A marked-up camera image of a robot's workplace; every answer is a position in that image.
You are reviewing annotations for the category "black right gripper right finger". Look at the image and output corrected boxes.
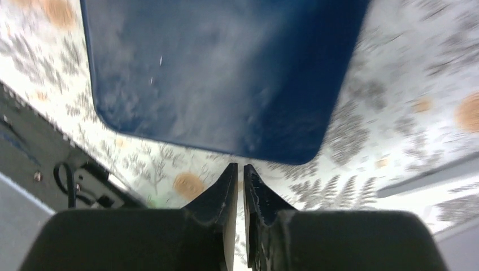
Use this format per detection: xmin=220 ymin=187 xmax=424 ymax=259
xmin=243 ymin=165 xmax=447 ymax=271

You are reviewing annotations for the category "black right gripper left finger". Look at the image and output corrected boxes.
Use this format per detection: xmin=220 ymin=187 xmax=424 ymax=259
xmin=20 ymin=163 xmax=238 ymax=270

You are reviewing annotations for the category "navy box lid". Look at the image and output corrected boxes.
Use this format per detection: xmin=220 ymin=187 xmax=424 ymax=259
xmin=80 ymin=0 xmax=369 ymax=165

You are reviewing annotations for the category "floral tablecloth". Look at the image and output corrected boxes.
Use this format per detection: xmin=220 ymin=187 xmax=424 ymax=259
xmin=1 ymin=1 xmax=478 ymax=270

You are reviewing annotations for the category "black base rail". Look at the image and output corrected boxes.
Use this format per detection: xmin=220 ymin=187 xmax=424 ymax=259
xmin=1 ymin=85 xmax=146 ymax=211

